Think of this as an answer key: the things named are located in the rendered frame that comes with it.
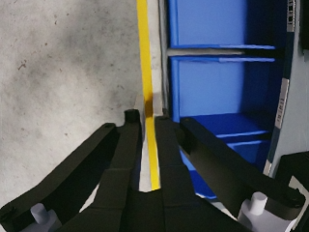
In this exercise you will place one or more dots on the yellow bar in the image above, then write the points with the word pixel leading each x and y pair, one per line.
pixel 144 40

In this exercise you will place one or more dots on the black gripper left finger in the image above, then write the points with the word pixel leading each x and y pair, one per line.
pixel 66 189

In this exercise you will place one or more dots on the blue open bin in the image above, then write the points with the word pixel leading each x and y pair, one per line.
pixel 255 154
pixel 227 23
pixel 232 98

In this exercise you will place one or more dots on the grey metal rack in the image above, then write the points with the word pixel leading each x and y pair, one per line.
pixel 293 105

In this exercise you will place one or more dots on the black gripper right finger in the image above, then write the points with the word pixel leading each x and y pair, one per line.
pixel 254 199

